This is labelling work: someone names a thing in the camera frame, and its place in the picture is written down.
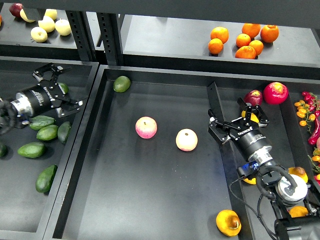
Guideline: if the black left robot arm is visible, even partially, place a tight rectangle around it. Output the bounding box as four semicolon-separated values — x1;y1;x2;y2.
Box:
0;63;84;135

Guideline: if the dark red apple shelf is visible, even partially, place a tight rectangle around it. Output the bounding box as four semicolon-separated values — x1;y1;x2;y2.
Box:
9;3;23;18

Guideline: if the pale yellow pink apple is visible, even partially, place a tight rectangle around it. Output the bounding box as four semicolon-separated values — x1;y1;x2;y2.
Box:
175;128;198;152

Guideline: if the red chili pepper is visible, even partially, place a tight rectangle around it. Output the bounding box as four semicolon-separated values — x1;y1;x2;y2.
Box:
307;118;320;146

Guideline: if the orange top middle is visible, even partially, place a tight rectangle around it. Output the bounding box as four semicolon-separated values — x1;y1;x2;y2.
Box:
242;23;261;39

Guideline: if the pale yellow apple right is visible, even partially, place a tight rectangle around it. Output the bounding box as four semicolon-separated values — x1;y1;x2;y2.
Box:
55;19;72;36

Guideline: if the pale yellow apple middle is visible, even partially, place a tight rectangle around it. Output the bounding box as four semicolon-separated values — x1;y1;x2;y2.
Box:
38;16;56;33

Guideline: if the orange bottom front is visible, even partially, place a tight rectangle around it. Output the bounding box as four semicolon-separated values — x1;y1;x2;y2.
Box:
235;45;256;59

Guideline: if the orange top right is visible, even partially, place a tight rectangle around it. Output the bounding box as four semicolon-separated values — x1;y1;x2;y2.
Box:
260;25;279;43

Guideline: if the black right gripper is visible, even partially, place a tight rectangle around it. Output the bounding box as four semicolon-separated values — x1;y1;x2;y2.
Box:
208;97;272;162

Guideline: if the pale yellow apple back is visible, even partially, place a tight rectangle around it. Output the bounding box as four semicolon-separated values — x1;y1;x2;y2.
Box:
44;8;58;21

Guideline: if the green avocado far left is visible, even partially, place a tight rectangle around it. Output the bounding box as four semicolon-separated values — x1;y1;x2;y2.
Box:
58;82;69;94

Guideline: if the black tray divider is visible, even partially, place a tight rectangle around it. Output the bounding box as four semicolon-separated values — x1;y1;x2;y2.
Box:
207;82;254;240

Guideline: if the orange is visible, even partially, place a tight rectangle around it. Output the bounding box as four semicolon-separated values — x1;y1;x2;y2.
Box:
208;38;224;55
242;23;261;39
260;25;279;43
235;45;256;59
210;26;229;44

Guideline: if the yellow pear brown stem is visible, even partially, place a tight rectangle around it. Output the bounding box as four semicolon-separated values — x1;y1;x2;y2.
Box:
215;209;242;237

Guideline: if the pale yellow apple hidden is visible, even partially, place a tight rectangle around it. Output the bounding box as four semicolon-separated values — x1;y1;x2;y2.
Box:
20;9;35;23

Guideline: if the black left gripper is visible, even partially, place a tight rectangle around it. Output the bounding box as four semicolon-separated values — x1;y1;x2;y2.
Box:
11;62;84;119

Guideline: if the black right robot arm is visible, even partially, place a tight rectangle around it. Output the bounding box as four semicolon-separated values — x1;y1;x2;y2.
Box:
208;98;320;240

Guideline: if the orange small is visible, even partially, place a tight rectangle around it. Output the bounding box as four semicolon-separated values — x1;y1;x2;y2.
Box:
235;33;251;48
249;40;264;56

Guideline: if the light green avocado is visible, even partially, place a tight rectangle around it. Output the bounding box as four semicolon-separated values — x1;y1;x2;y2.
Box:
113;75;131;93

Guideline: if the cherry tomato vine bunch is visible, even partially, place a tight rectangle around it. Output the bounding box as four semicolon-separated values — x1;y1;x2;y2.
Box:
294;91;320;134

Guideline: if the orange lower left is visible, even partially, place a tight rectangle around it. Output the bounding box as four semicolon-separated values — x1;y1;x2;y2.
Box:
208;38;224;55

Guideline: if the orange centre small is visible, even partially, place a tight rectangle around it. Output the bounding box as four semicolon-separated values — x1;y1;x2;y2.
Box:
235;33;251;48

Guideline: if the bright red apple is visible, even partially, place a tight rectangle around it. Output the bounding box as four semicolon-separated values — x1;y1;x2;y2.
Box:
262;82;289;105

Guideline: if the dark green avocado upright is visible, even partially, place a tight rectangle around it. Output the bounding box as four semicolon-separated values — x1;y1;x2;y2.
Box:
57;121;72;144

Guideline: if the pink red apple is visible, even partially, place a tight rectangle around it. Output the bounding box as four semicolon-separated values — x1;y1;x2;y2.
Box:
135;116;158;139

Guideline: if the orange right small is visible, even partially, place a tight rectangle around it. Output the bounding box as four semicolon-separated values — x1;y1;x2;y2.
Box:
249;40;264;56

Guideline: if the orange top left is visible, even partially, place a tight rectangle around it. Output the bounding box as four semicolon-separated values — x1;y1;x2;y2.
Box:
210;26;229;44

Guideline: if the green avocado lower left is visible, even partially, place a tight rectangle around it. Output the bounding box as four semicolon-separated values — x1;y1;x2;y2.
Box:
17;142;46;159

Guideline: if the green avocado upper cluster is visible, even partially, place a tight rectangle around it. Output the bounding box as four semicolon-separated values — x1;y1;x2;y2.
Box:
29;115;56;131

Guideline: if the green avocado cluster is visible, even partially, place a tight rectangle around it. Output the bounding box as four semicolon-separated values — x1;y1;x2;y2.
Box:
29;115;56;131
36;124;59;141

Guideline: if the dark red apple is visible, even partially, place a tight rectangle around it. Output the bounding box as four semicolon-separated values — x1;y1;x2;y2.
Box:
243;89;263;106

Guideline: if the black shelf upright post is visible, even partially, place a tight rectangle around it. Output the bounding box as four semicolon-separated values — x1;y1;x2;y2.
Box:
96;12;124;66

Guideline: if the green avocado middle cluster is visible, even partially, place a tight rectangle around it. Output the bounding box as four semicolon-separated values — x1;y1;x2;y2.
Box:
36;124;59;141

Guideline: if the dark green avocado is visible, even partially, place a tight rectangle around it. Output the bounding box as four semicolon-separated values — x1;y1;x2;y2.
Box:
57;121;72;144
35;164;58;193

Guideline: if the pale yellow apple front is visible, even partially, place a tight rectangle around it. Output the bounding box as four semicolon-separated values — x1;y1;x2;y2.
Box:
30;27;48;43

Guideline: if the dark avocado at edge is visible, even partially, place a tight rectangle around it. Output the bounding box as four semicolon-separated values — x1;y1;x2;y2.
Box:
0;142;8;158

